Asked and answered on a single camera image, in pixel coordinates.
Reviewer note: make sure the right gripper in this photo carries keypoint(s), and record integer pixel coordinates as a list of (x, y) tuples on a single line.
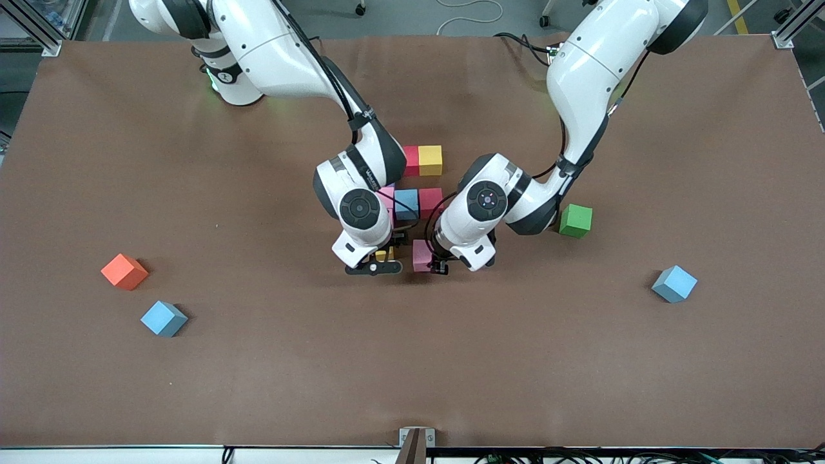
[(397, 238)]

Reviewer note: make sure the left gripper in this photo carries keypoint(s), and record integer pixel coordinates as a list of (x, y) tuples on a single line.
[(440, 263)]

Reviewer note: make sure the yellow foam block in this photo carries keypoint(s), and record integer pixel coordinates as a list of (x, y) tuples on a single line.
[(430, 161), (381, 254)]

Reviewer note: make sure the pink foam block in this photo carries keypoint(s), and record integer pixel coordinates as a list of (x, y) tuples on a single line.
[(387, 196), (422, 256)]

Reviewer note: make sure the blue foam block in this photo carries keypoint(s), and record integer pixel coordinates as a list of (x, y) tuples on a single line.
[(406, 201), (164, 319), (674, 284)]

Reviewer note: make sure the red foam block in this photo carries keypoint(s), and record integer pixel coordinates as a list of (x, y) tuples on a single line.
[(412, 161), (430, 201)]

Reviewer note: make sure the green foam block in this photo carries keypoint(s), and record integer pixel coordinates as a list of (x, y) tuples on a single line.
[(575, 220)]

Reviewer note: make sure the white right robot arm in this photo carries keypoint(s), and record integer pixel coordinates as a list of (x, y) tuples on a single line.
[(271, 58)]

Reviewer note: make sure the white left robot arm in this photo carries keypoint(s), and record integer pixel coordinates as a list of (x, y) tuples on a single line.
[(580, 71)]

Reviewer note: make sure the brown paper table cover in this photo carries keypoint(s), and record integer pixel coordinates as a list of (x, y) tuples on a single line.
[(412, 374)]

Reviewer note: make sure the orange foam block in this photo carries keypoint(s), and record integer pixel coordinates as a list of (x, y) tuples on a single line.
[(124, 272)]

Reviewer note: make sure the metal table bracket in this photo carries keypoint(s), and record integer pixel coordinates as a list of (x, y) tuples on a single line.
[(416, 444)]

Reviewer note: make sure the aluminium frame post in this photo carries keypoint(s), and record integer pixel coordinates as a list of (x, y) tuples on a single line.
[(51, 46), (783, 38)]

